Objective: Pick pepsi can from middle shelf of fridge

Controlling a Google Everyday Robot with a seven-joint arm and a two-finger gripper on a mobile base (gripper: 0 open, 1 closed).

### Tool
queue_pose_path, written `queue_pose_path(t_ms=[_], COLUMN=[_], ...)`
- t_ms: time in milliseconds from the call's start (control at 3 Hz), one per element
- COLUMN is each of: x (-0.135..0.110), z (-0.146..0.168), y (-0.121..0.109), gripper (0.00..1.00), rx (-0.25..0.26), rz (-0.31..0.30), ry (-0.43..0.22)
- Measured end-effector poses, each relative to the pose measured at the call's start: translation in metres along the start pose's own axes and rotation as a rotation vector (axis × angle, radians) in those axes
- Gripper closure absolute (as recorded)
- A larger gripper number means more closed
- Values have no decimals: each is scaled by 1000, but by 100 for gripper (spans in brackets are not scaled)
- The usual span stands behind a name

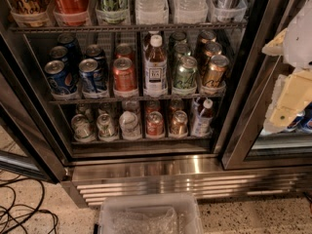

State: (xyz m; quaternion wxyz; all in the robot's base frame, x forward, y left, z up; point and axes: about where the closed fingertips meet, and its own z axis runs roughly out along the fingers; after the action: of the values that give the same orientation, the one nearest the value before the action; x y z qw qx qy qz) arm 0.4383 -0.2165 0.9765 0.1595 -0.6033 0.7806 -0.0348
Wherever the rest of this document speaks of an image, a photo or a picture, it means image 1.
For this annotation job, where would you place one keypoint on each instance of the green lacroix can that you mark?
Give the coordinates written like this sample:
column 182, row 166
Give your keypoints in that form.
column 185, row 73
column 177, row 37
column 180, row 50

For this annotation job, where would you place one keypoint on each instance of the front green lacroix can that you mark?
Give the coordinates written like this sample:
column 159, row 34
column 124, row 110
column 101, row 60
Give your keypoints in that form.
column 185, row 73

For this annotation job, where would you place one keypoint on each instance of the front iced tea bottle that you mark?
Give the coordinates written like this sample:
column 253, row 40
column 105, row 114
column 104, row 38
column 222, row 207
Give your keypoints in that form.
column 155, row 67

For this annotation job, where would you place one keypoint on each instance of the right clear water bottle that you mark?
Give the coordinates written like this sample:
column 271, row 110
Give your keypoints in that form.
column 190, row 11

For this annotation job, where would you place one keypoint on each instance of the top shelf green can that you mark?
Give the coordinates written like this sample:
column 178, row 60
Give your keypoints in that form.
column 114, row 11

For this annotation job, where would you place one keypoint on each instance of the middle gold lacroix can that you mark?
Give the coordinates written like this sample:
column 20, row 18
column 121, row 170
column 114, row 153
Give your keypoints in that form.
column 210, row 49

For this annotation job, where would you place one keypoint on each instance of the rear green lacroix can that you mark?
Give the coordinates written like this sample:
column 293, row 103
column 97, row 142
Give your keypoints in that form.
column 177, row 37

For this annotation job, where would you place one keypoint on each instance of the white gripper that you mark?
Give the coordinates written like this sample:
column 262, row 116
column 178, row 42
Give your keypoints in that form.
column 299, row 41

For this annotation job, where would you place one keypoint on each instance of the clear plastic bin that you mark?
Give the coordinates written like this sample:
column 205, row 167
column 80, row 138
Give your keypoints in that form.
column 174, row 213

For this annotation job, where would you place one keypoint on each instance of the diet pepsi can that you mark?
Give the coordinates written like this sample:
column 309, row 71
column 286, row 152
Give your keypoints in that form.
column 96, row 52
column 92, row 75

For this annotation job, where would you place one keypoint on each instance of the gold lacroix can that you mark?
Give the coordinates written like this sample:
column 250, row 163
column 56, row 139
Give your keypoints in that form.
column 210, row 49
column 204, row 37
column 215, row 71

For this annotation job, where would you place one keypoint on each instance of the front orange soda can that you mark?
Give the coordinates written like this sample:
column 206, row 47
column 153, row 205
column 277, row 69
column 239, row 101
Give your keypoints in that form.
column 124, row 75

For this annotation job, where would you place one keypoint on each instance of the rear gold lacroix can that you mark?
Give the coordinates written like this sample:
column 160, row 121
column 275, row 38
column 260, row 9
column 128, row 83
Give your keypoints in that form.
column 204, row 37

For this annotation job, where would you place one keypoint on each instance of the right glass fridge door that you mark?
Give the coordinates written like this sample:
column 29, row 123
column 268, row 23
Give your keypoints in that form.
column 251, row 145

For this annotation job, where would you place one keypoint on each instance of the stainless steel fridge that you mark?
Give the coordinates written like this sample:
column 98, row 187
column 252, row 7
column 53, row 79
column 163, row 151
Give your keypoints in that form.
column 117, row 167

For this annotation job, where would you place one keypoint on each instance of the rear diet pepsi can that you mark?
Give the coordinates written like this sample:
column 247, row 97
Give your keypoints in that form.
column 96, row 52

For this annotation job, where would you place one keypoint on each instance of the bottom shelf copper can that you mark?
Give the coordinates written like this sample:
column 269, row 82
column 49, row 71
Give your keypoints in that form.
column 178, row 126

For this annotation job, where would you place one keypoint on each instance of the red coca cola can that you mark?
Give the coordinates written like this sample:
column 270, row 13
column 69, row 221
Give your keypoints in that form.
column 72, row 12

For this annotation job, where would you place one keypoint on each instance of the middle green lacroix can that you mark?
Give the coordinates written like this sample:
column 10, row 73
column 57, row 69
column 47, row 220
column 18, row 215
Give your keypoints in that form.
column 180, row 50

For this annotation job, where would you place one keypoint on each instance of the left open fridge door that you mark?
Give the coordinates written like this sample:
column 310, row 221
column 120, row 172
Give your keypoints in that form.
column 23, row 123

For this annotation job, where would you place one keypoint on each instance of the rear iced tea bottle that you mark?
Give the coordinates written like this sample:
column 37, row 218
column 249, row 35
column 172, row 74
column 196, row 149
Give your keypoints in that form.
column 146, row 40

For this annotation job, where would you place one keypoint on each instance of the front diet pepsi can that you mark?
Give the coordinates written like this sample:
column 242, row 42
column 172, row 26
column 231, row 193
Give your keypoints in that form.
column 92, row 75

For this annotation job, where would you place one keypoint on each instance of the iced tea bottle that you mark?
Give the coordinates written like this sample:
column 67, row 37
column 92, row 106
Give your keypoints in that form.
column 155, row 67
column 146, row 40

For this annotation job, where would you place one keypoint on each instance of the front gold lacroix can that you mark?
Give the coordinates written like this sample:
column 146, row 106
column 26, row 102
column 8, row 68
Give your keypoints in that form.
column 215, row 71

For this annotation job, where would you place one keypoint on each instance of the clear water bottle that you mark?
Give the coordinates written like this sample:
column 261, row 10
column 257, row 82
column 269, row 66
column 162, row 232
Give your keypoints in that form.
column 190, row 11
column 151, row 11

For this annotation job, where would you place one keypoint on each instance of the right fridge edge pepsi can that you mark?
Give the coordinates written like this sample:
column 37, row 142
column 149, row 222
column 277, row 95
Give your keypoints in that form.
column 306, row 123

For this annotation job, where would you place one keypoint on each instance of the bottom shelf leftmost can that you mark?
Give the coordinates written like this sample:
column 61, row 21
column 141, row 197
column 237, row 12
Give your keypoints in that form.
column 83, row 129

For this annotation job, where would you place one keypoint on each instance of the orange soda can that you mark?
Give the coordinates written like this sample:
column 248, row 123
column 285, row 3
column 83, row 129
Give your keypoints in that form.
column 124, row 50
column 124, row 75

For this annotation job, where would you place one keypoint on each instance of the left clear water bottle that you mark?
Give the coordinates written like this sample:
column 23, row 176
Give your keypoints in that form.
column 151, row 11

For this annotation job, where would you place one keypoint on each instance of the top shelf yellow lacroix can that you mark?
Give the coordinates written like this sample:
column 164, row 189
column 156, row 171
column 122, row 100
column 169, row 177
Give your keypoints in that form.
column 31, row 10

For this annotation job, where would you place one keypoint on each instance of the bottom shelf red can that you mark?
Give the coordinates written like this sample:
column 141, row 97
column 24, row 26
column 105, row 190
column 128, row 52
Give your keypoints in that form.
column 154, row 124

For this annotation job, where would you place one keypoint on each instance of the bottom shelf tea bottle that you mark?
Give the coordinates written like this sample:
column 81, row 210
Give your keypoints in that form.
column 202, row 116

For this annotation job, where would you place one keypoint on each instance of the rear orange soda can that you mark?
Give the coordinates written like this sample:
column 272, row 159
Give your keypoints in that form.
column 124, row 50

